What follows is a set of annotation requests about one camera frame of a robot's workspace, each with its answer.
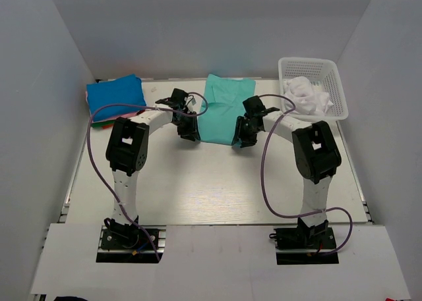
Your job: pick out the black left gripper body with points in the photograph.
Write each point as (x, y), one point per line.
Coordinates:
(186, 126)

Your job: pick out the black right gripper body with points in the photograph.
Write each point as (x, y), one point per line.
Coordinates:
(245, 131)

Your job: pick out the teal t shirt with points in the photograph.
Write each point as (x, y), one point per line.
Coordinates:
(224, 103)

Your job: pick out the white t shirt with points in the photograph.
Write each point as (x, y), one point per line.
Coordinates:
(306, 99)

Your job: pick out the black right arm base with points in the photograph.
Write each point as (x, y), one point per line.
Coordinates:
(292, 248)

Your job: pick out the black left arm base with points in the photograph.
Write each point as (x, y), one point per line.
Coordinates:
(128, 244)

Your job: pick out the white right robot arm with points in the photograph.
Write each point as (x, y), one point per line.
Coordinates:
(316, 154)

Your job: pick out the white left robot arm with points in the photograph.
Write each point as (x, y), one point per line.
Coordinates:
(128, 146)

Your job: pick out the blue folded t shirt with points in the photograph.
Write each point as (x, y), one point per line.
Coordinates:
(127, 90)

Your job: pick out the green folded t shirt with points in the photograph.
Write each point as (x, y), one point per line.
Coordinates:
(102, 124)

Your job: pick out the white plastic basket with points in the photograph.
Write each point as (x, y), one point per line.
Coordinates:
(324, 76)

